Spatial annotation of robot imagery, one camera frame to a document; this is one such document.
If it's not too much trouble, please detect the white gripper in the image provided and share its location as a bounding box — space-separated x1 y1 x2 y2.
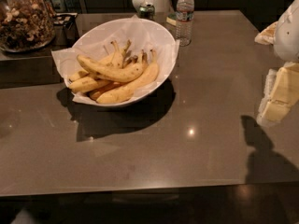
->
254 0 299 127

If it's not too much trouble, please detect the white bowl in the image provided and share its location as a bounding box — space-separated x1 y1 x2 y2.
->
53 17 179 108

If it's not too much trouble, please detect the front long yellow banana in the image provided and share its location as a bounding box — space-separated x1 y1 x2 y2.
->
96 49 160 105

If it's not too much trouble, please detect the dark orange lower banana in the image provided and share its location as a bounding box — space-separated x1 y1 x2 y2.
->
88 82 121 101

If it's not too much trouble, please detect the clear plastic water bottle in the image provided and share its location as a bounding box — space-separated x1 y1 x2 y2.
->
175 0 194 47

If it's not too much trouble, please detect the white paper liner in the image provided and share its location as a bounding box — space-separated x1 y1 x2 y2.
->
52 17 179 107

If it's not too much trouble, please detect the green soda can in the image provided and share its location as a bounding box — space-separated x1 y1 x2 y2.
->
138 3 155 21

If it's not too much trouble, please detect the dark tray with packets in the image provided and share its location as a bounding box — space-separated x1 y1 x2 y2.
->
54 13 79 47

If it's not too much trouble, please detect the glass jar of snacks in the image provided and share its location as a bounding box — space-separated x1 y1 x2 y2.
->
0 0 55 52

